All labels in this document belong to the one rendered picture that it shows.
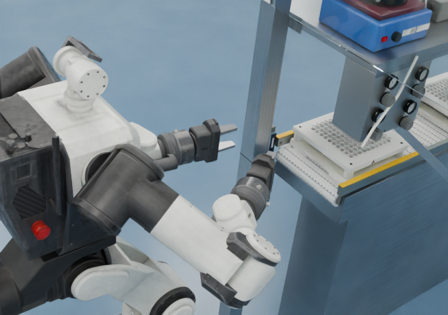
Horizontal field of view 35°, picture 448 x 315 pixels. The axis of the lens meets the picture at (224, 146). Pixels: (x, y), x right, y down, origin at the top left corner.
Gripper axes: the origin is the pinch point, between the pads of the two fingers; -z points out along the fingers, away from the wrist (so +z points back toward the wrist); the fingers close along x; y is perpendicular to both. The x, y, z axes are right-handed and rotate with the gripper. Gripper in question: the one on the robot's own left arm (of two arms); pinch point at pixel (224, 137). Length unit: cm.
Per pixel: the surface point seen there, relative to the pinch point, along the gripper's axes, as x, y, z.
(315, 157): 13.9, 0.6, -31.6
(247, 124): 8.8, -14.9, -16.8
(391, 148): 9, 10, -51
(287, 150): 16.5, -8.2, -28.0
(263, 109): 1.7, -10.8, -18.8
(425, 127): 16, -3, -78
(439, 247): 73, 2, -101
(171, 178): 98, -103, -39
